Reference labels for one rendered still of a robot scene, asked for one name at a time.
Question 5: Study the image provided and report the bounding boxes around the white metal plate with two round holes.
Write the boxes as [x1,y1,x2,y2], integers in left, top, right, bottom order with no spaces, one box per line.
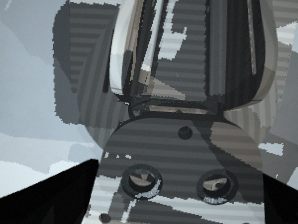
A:
[84,111,265,224]

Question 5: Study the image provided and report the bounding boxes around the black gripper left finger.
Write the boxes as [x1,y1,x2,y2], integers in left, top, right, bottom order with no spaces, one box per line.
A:
[0,159,99,224]

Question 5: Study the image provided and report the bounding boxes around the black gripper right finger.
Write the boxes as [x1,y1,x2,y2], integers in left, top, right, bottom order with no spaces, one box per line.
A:
[263,173,298,224]

